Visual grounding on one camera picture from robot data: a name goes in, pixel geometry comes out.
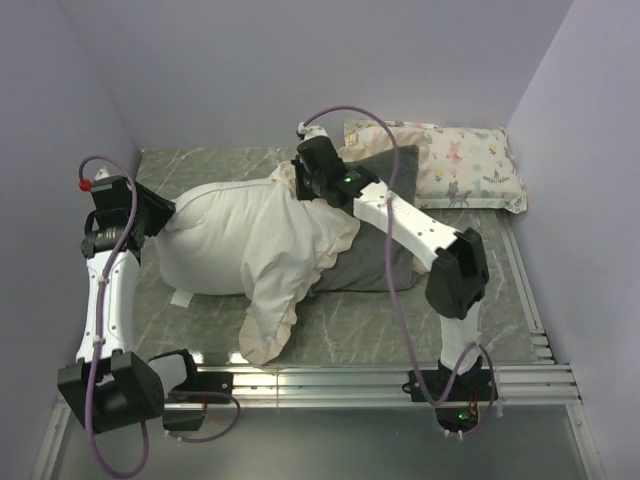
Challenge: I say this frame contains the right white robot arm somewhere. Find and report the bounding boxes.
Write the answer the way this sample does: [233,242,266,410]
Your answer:
[292,132,489,400]

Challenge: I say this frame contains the white pillow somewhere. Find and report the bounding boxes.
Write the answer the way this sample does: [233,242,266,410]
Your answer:
[155,179,293,297]

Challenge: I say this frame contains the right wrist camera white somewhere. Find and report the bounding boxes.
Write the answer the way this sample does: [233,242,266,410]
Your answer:
[296,122,328,142]

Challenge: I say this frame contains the grey pillowcase with cream ruffle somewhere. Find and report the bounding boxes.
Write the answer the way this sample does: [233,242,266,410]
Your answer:
[237,132,429,366]

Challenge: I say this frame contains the floral patterned pillow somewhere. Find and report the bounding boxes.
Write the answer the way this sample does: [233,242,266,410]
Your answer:
[339,119,528,214]

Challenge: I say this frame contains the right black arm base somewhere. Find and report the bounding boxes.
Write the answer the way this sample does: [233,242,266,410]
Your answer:
[420,356,498,440]

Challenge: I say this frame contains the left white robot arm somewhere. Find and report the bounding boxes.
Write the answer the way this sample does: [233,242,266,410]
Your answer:
[57,175,202,434]

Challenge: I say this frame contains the aluminium front rail frame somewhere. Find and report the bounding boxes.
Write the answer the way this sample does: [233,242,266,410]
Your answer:
[30,363,601,480]

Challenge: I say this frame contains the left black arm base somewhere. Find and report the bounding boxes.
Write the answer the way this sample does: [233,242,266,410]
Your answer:
[162,371,234,433]

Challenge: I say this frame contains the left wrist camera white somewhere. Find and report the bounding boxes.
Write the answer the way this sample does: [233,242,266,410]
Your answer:
[78,166,113,193]

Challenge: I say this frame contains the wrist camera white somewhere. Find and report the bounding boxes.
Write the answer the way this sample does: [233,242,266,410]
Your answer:
[78,166,113,193]
[296,122,328,142]

